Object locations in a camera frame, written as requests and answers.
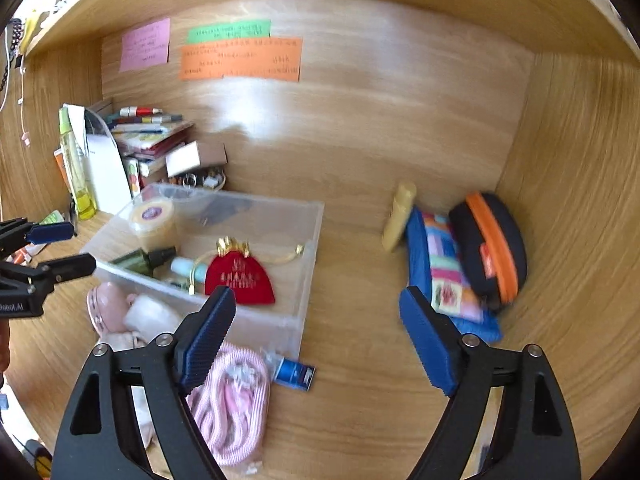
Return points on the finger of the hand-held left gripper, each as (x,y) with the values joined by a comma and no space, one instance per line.
(50,232)
(70,266)

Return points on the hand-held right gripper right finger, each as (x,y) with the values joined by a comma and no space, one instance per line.
(430,345)

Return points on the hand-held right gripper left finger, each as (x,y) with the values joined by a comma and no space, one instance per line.
(205,345)

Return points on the pink macaron case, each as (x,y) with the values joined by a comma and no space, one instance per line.
(107,305)

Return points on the dark green bottle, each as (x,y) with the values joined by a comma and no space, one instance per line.
(135,260)

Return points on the clear plastic storage bin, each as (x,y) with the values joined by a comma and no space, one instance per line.
(270,330)

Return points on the light blue tube bottle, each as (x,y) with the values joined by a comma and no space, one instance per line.
(185,266)

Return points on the roll of beige tape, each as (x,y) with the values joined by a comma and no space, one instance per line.
(152,220)

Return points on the green packet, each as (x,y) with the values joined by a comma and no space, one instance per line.
(55,217)

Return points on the yellow green spray bottle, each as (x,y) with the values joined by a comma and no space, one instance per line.
(80,180)

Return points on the orange box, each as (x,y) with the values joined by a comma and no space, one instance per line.
(61,165)

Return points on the white paper stand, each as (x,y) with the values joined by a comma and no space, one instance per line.
(105,175)

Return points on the blue patchwork wallet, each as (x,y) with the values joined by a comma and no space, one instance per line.
(440,260)

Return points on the small blue packet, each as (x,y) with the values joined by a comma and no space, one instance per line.
(295,372)

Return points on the fruit print box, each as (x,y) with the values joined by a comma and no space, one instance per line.
(133,177)

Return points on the black orange zip case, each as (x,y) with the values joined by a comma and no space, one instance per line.
(480,245)

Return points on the yellow lip balm tube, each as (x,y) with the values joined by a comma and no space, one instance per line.
(397,220)

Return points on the stack of books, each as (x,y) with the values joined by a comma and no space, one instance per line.
(150,140)

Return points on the red white marker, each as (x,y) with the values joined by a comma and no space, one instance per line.
(140,111)

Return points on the yellow black object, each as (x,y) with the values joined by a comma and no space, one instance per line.
(37,457)

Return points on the small white box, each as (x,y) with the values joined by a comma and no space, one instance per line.
(187,157)

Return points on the clear bowl of trinkets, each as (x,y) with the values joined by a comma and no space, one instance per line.
(210,180)

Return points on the pink sticky note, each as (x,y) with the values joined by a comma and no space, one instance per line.
(145,45)

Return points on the orange sticky note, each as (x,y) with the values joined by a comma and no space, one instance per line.
(240,60)

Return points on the green sticky note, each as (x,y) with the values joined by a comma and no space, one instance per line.
(230,31)

